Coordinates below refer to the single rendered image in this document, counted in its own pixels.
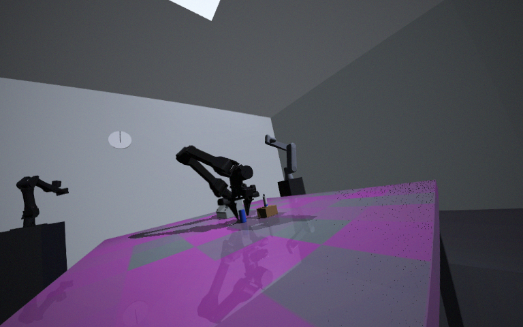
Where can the tan square block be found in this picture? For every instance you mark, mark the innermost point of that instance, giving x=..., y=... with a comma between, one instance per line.
x=267, y=211

